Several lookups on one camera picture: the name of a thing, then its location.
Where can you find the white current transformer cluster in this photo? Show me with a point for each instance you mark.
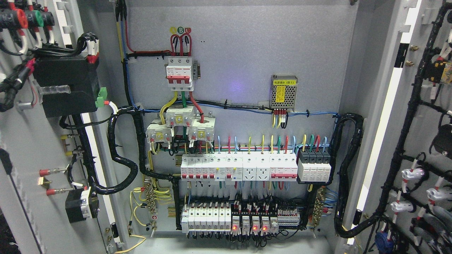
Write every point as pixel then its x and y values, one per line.
pixel 180 120

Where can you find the white socket breaker row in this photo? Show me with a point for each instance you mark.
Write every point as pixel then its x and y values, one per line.
pixel 239 166

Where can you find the red white main circuit breaker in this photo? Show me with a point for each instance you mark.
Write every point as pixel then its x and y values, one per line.
pixel 181 72

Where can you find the black surge protector modules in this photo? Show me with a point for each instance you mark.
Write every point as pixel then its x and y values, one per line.
pixel 313 167

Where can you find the lower white breaker relay row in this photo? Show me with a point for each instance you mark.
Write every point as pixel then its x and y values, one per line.
pixel 237 220

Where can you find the grey cabinet door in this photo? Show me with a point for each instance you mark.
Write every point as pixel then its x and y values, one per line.
pixel 396 176
pixel 39 222

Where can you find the black digital power meter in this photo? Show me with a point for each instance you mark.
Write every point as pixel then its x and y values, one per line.
pixel 68 85

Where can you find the white rotary selector switch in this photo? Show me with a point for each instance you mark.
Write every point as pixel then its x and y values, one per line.
pixel 81 204

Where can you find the metal mesh power supply module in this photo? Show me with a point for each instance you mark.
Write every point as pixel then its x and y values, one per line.
pixel 283 91

